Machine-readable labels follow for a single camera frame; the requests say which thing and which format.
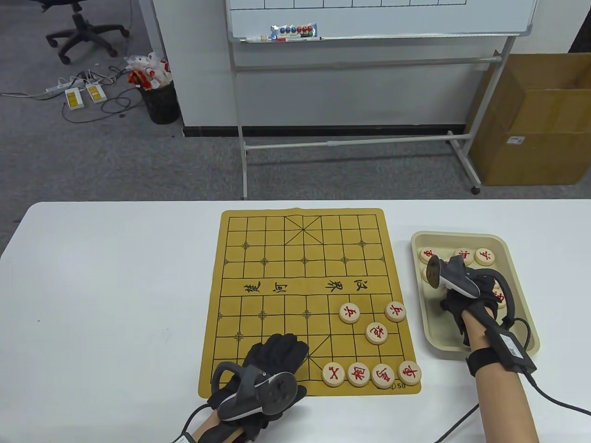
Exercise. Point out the person's right hand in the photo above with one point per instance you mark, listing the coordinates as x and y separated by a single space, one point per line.
471 318

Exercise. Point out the person's left hand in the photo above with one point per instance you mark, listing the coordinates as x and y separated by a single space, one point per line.
277 353

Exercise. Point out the round red-marked chess piece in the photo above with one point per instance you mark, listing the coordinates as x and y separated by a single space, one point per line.
382 376
358 374
376 333
409 372
395 311
349 313
333 374

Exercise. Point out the cluster of wooden chess pieces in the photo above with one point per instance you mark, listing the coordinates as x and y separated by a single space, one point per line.
485 256

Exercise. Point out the person's right forearm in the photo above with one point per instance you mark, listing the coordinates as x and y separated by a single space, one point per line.
498 406

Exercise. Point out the yellow chess board mat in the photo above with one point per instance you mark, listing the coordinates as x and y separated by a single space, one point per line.
277 258

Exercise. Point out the beige plastic tray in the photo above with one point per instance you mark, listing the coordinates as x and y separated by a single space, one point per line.
436 330

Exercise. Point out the grey tracking controller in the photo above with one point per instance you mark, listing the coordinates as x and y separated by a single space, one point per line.
279 392
461 279

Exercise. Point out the black sensor box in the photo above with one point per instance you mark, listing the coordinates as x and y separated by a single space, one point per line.
510 346

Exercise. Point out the grey labelled sensor box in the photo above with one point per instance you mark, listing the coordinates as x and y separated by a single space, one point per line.
184 439

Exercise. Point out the brown cardboard box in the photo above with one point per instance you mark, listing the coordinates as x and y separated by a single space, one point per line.
531 152

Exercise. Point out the black wastebasket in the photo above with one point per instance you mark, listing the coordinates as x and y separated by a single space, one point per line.
161 108

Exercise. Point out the white red trash bags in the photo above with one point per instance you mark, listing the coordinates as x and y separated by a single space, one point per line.
147 69

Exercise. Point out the whiteboard marker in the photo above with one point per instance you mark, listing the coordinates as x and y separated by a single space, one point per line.
257 39
291 39

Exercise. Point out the white rolling whiteboard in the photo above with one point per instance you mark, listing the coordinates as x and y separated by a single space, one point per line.
369 18

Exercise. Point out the white yellow power adapter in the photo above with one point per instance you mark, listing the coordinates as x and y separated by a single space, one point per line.
96 92
74 98

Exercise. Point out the pack of coloured magnets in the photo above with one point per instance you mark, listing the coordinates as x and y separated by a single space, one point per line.
294 31

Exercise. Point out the white power strip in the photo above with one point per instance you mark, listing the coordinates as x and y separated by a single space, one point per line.
60 86

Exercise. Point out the black office chair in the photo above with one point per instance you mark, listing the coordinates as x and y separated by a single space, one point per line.
79 25

